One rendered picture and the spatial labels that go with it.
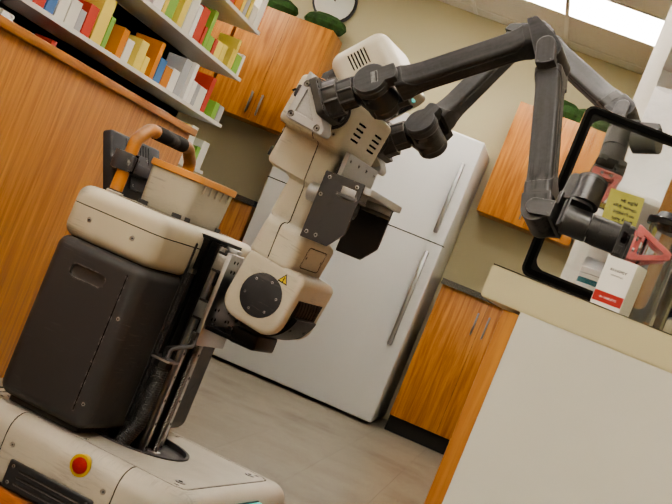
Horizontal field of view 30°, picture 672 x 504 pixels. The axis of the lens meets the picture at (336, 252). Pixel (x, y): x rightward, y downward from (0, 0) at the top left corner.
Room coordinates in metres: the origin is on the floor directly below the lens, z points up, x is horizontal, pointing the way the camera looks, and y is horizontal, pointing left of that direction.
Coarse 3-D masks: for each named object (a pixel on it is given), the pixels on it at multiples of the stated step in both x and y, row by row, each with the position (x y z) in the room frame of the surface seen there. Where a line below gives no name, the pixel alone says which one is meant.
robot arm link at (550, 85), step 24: (552, 48) 2.52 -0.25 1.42; (552, 72) 2.52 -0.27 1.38; (552, 96) 2.49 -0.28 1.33; (552, 120) 2.46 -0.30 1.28; (552, 144) 2.43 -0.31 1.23; (528, 168) 2.42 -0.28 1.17; (552, 168) 2.40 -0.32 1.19; (528, 192) 2.38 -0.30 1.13; (552, 192) 2.37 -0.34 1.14; (528, 216) 2.35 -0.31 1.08
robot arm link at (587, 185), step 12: (576, 180) 2.37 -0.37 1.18; (588, 180) 2.35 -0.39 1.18; (600, 180) 2.35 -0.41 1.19; (564, 192) 2.37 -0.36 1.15; (576, 192) 2.34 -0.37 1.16; (588, 192) 2.33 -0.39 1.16; (600, 192) 2.34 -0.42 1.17; (528, 204) 2.36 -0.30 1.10; (540, 204) 2.35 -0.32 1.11; (552, 204) 2.33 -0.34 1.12; (552, 216) 2.34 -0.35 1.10; (552, 228) 2.36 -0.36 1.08
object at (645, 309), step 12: (660, 216) 2.28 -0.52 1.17; (660, 228) 2.28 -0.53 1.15; (648, 240) 2.29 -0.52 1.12; (660, 240) 2.27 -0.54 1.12; (648, 252) 2.28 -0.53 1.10; (660, 252) 2.27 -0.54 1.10; (648, 264) 2.27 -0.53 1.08; (660, 264) 2.27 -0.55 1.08; (648, 276) 2.27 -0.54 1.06; (660, 276) 2.26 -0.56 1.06; (648, 288) 2.27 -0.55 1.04; (660, 288) 2.26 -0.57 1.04; (636, 300) 2.27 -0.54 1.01; (648, 300) 2.26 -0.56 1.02; (660, 300) 2.27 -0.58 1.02; (636, 312) 2.27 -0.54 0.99; (648, 312) 2.26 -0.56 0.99; (660, 312) 2.27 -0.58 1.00; (648, 324) 2.26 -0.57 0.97; (660, 324) 2.28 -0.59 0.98
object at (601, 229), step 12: (600, 216) 2.33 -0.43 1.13; (588, 228) 2.31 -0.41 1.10; (600, 228) 2.30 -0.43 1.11; (612, 228) 2.30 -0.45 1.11; (624, 228) 2.28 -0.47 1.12; (588, 240) 2.32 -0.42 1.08; (600, 240) 2.31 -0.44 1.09; (612, 240) 2.30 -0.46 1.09; (624, 240) 2.32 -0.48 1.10; (612, 252) 2.28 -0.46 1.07
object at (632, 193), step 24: (600, 144) 2.72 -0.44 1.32; (624, 144) 2.72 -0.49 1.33; (648, 144) 2.71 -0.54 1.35; (576, 168) 2.73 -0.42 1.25; (600, 168) 2.72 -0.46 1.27; (624, 168) 2.72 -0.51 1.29; (648, 168) 2.71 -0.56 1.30; (624, 192) 2.72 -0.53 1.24; (648, 192) 2.71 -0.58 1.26; (624, 216) 2.71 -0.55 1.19; (648, 216) 2.71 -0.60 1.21; (552, 240) 2.73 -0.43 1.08; (576, 240) 2.72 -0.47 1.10; (552, 264) 2.72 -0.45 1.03; (576, 264) 2.72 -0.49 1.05; (600, 264) 2.71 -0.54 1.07
